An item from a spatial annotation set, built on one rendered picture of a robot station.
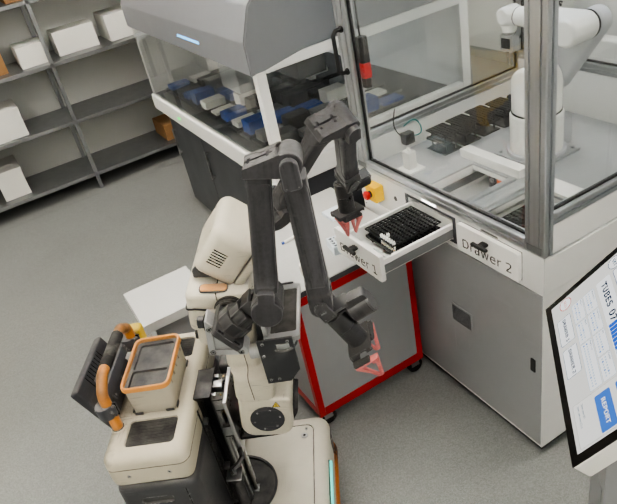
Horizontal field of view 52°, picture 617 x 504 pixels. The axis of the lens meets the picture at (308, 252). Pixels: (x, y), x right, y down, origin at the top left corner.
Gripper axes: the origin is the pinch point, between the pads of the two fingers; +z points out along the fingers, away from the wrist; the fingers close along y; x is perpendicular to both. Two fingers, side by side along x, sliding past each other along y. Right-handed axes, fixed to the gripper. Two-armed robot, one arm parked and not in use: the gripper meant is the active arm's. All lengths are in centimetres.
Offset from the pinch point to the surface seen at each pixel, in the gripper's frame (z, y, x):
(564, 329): 0, 12, -81
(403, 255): 12.6, 13.7, -9.1
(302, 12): -55, 41, 83
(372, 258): 9.4, 2.6, -6.6
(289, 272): 23.2, -15.9, 27.7
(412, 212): 10.2, 31.5, 8.3
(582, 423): 0, -8, -104
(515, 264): 12, 35, -41
